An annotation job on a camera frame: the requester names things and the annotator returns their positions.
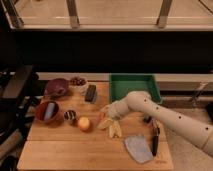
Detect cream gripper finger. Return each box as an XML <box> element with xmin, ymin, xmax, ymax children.
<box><xmin>97</xmin><ymin>118</ymin><xmax>113</xmax><ymax>130</ymax></box>
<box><xmin>100</xmin><ymin>104</ymin><xmax>110</xmax><ymax>114</ymax></box>

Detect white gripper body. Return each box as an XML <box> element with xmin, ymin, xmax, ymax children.
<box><xmin>108</xmin><ymin>100</ymin><xmax>129</xmax><ymax>120</ymax></box>

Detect blue sponge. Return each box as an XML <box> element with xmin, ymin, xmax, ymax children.
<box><xmin>44</xmin><ymin>103</ymin><xmax>55</xmax><ymax>120</ymax></box>

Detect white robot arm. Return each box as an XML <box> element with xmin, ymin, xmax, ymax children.
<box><xmin>98</xmin><ymin>91</ymin><xmax>213</xmax><ymax>157</ymax></box>

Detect green tray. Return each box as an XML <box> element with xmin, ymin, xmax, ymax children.
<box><xmin>109</xmin><ymin>73</ymin><xmax>162</xmax><ymax>104</ymax></box>

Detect orange carrot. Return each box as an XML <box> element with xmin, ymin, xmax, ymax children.
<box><xmin>99</xmin><ymin>112</ymin><xmax>105</xmax><ymax>125</ymax></box>

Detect dark rectangular block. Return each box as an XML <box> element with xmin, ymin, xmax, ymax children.
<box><xmin>85</xmin><ymin>85</ymin><xmax>96</xmax><ymax>102</ymax></box>

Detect orange fruit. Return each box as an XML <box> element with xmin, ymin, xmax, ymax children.
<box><xmin>77</xmin><ymin>117</ymin><xmax>91</xmax><ymax>131</ymax></box>

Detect small black object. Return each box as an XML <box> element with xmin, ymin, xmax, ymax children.
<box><xmin>143</xmin><ymin>115</ymin><xmax>152</xmax><ymax>123</ymax></box>

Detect small metal cup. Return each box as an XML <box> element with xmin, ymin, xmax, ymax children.
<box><xmin>64</xmin><ymin>110</ymin><xmax>77</xmax><ymax>125</ymax></box>

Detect blue-grey cloth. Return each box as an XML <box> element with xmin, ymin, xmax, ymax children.
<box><xmin>124</xmin><ymin>134</ymin><xmax>153</xmax><ymax>164</ymax></box>

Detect wooden cutting board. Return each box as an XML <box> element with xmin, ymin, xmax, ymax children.
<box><xmin>18</xmin><ymin>82</ymin><xmax>174</xmax><ymax>171</ymax></box>

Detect purple bowl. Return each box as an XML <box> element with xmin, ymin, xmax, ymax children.
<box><xmin>45</xmin><ymin>78</ymin><xmax>69</xmax><ymax>97</ymax></box>

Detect brown bowl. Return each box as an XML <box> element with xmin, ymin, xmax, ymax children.
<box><xmin>35</xmin><ymin>101</ymin><xmax>60</xmax><ymax>125</ymax></box>

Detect black chair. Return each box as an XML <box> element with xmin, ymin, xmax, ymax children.
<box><xmin>0</xmin><ymin>65</ymin><xmax>39</xmax><ymax>145</ymax></box>

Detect black handled knife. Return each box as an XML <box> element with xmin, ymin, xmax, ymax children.
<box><xmin>152</xmin><ymin>121</ymin><xmax>160</xmax><ymax>156</ymax></box>

